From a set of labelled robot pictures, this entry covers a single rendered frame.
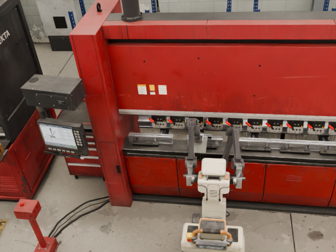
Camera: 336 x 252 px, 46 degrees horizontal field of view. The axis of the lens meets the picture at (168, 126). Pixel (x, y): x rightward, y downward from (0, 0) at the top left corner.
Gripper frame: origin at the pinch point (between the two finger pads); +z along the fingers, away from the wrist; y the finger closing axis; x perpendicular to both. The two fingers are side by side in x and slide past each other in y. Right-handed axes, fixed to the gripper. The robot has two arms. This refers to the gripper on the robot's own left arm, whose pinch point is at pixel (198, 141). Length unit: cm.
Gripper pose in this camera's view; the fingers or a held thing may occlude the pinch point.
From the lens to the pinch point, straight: 421.8
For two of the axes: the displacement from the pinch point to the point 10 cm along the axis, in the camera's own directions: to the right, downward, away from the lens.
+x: -1.1, 9.1, -4.0
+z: 1.4, 4.1, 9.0
